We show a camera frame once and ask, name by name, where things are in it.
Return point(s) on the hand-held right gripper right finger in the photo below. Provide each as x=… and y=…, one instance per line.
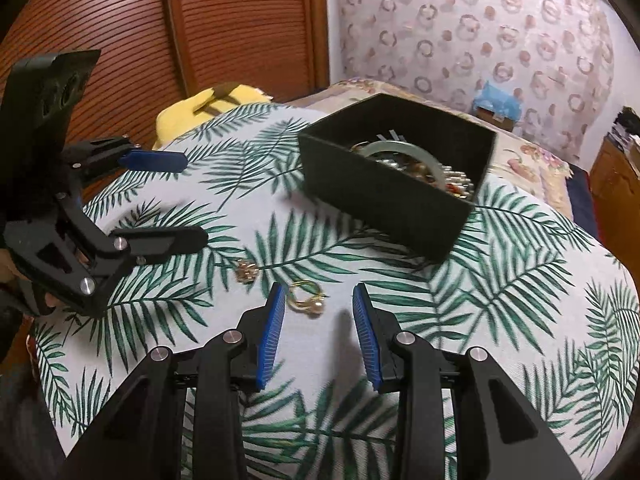
x=367, y=345

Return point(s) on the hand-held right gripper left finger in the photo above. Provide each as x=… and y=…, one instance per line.
x=270, y=340

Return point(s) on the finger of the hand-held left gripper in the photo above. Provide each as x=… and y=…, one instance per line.
x=160, y=240
x=155, y=161

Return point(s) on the gold flower brooch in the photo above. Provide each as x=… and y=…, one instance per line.
x=246, y=271

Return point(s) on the black jewelry box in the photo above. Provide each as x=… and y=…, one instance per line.
x=390, y=210

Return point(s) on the yellow plush pillow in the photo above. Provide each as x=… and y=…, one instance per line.
x=175, y=115

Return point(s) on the green leaf print tablecloth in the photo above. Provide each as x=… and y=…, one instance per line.
x=500, y=285

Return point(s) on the brown slatted wooden wardrobe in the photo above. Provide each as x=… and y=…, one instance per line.
x=240, y=25

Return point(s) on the small brown cardboard box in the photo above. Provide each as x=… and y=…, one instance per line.
x=492, y=119

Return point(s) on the red and navy blanket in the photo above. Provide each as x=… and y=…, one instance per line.
x=582, y=200

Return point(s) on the blue plastic bag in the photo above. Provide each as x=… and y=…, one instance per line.
x=500, y=97

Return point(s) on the circle print sheer curtain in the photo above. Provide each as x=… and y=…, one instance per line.
x=450, y=35

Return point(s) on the items on wooden sideboard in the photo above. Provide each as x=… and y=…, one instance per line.
x=627, y=127

